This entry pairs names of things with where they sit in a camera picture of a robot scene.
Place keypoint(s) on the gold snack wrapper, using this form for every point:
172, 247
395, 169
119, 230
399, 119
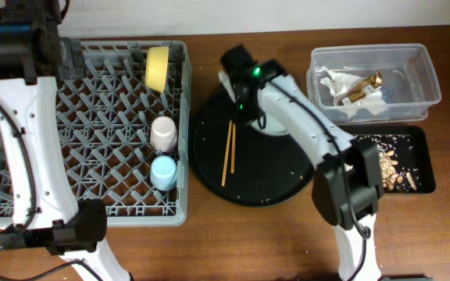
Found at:
363, 88

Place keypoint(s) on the wooden chopstick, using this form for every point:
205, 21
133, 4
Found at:
230, 134
233, 148

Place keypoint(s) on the food scraps and rice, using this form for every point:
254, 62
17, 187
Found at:
400, 171

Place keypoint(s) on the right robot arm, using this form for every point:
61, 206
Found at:
347, 183

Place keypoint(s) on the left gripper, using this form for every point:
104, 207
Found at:
77, 69

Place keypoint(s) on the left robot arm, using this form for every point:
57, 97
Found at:
34, 59

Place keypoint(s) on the yellow bowl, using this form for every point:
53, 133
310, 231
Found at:
157, 68

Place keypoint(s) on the blue cup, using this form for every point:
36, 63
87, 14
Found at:
163, 173

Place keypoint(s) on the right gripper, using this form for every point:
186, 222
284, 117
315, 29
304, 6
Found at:
238, 119

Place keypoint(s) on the grey dishwasher rack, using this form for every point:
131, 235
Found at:
104, 122

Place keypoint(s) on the clear plastic bin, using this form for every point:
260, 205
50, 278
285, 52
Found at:
410, 83

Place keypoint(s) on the round black tray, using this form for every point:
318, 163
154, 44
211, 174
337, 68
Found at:
268, 170

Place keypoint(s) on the black rectangular bin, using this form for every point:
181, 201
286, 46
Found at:
422, 154

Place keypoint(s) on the white napkin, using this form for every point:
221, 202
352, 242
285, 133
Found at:
340, 84

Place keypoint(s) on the grey plate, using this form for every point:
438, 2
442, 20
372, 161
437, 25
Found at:
269, 126

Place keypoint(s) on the pink cup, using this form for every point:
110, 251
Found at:
163, 135

